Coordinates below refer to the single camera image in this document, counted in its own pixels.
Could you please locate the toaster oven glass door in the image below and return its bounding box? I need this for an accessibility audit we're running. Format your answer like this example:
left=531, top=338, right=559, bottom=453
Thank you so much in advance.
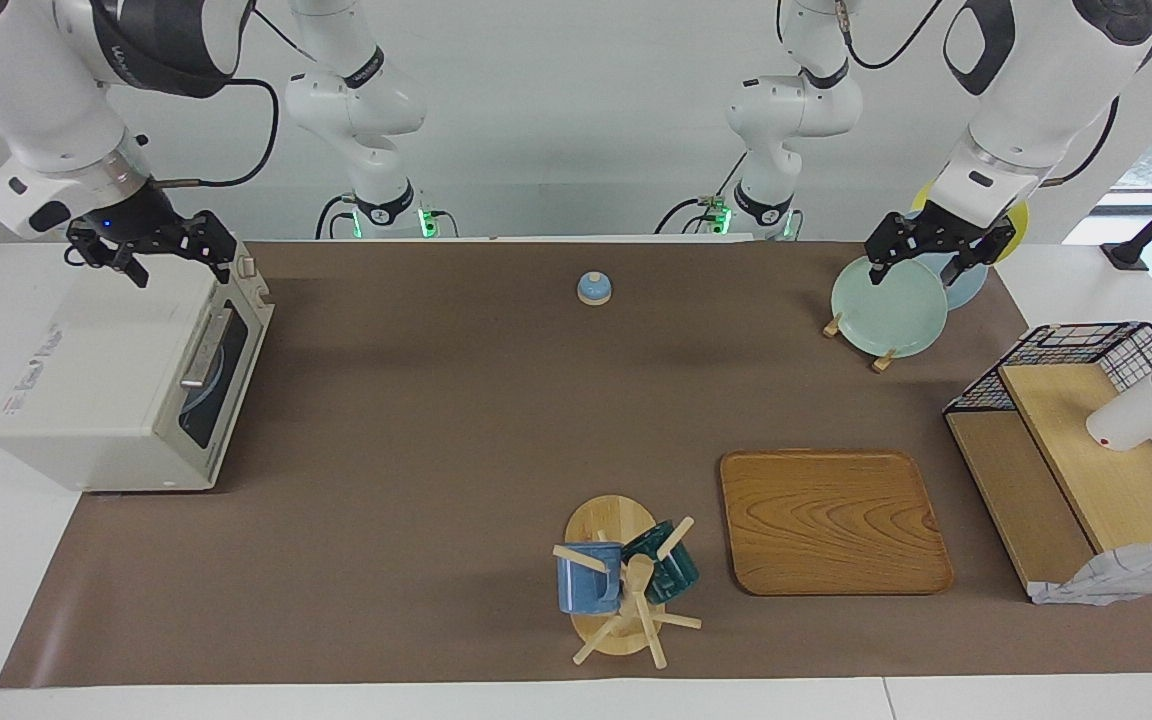
left=151, top=258, right=275, bottom=491

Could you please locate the light blue round plate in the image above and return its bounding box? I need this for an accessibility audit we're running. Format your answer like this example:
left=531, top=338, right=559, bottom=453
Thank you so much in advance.
left=184, top=345, right=229, bottom=416

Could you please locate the white toaster oven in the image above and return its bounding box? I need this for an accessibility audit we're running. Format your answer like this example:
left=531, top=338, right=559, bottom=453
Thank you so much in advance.
left=0, top=245, right=275, bottom=493

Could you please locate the pale blue racked plate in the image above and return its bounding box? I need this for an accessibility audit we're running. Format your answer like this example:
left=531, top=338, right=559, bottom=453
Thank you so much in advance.
left=901, top=232, right=990, bottom=311

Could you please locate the mint green plate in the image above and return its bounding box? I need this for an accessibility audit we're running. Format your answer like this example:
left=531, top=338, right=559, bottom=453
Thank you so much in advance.
left=830, top=253, right=949, bottom=359

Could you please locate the yellow plate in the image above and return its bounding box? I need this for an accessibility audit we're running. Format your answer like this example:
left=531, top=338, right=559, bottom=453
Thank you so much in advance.
left=911, top=185, right=1030, bottom=266

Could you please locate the wooden plate rack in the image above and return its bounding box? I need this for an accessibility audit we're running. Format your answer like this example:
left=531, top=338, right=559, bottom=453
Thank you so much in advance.
left=822, top=313, right=897, bottom=374

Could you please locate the white cup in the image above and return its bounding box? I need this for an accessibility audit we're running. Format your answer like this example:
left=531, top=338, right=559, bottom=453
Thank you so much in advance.
left=1085, top=370, right=1152, bottom=453

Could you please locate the square wooden tray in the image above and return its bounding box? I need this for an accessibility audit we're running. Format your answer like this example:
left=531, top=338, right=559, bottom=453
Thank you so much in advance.
left=718, top=449, right=955, bottom=598

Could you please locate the brown table mat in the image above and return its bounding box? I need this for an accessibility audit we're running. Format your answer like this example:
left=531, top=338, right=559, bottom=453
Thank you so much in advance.
left=0, top=240, right=1152, bottom=689

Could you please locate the grey white patterned cloth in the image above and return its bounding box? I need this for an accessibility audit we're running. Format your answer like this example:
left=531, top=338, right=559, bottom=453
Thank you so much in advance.
left=1026, top=538, right=1152, bottom=607

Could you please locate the dark green mug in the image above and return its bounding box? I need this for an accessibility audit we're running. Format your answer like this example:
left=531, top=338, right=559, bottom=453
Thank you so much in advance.
left=622, top=520, right=701, bottom=605

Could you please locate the wooden mug tree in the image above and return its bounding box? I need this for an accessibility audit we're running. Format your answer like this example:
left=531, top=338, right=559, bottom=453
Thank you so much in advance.
left=551, top=495, right=704, bottom=669

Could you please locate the blue mug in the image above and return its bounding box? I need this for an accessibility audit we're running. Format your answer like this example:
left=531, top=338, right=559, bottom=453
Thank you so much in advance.
left=556, top=542, right=625, bottom=615

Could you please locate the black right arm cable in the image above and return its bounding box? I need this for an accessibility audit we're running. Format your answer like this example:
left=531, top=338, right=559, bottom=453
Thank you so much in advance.
left=149, top=78, right=281, bottom=190

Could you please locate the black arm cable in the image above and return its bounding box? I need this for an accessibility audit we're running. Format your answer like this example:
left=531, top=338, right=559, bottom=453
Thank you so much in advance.
left=1039, top=95, right=1123, bottom=189
left=149, top=78, right=281, bottom=190

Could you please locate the black base cable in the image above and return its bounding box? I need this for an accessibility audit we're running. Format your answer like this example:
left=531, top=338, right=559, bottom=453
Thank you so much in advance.
left=315, top=194, right=357, bottom=241
left=654, top=150, right=749, bottom=236

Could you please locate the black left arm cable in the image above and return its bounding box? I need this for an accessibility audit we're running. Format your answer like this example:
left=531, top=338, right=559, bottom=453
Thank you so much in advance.
left=1039, top=95, right=1123, bottom=189

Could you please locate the black wire basket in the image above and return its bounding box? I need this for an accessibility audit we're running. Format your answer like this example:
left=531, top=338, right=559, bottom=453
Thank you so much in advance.
left=943, top=321, right=1152, bottom=531

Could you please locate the wooden wire shelf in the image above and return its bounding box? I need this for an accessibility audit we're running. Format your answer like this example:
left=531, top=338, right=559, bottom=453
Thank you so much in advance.
left=944, top=362, right=1152, bottom=601

